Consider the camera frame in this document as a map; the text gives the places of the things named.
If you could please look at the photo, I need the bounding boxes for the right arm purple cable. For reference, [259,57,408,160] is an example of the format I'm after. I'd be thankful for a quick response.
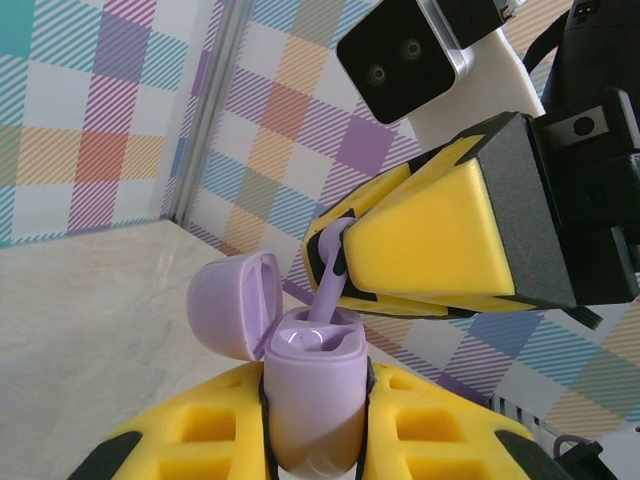
[552,432,591,462]

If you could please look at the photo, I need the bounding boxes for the purple earbud charging case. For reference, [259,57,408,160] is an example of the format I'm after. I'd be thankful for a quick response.
[185,251,370,474]

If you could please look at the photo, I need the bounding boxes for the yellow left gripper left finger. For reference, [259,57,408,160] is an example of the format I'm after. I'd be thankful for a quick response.
[74,362,275,480]

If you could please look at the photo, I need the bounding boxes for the aluminium corner post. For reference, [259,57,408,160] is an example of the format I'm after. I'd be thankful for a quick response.
[172,0,239,226]

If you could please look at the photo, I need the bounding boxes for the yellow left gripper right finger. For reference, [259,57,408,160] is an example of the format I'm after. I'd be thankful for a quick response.
[357,362,576,480]

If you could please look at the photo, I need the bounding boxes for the purple wireless earbud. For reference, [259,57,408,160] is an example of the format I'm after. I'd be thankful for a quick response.
[310,216,357,327]

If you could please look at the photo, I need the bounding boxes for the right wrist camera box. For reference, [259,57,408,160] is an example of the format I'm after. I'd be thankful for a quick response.
[335,0,547,151]

